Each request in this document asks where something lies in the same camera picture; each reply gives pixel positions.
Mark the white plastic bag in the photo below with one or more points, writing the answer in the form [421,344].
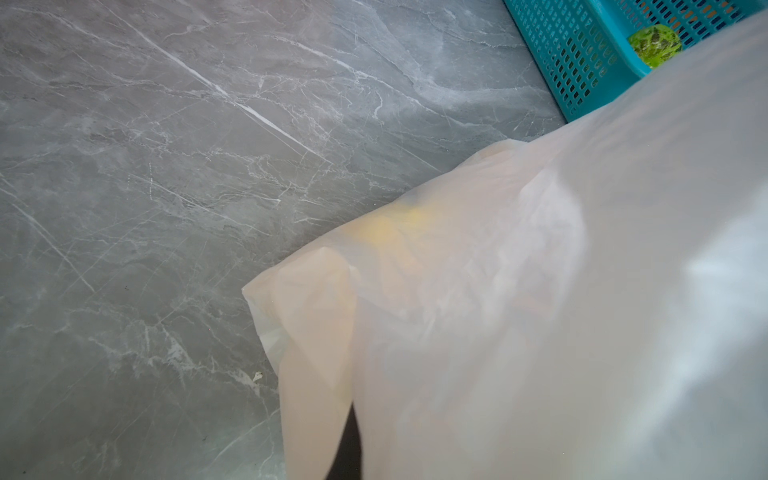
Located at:
[592,306]

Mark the yellow fruit in bag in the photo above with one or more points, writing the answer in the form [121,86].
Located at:
[397,226]

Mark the teal plastic basket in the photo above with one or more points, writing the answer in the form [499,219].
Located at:
[582,48]

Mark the green fruit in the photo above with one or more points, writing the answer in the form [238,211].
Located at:
[655,45]

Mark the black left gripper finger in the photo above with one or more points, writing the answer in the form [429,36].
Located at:
[347,464]

